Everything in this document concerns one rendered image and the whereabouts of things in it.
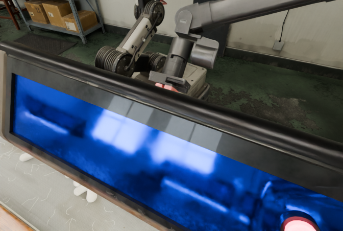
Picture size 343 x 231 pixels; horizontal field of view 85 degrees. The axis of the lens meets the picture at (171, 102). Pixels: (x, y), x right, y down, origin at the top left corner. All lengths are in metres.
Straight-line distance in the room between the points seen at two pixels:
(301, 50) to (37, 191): 2.36
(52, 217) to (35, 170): 0.13
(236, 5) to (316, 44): 1.94
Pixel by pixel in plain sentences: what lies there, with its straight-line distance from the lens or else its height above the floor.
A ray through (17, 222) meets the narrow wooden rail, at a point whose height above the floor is 0.76.
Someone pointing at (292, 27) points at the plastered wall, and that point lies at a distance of 2.33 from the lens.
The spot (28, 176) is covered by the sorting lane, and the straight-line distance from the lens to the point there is 0.59.
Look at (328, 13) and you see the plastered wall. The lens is 2.32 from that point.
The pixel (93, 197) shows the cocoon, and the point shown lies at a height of 0.76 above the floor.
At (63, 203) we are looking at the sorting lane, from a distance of 0.51.
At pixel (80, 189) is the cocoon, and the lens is 0.49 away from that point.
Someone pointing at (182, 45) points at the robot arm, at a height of 0.95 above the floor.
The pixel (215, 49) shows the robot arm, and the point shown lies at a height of 0.95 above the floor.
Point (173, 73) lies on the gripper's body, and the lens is 0.48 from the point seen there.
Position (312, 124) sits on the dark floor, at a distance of 1.90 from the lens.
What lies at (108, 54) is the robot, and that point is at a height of 0.79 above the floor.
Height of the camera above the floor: 1.17
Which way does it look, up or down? 43 degrees down
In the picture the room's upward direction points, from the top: straight up
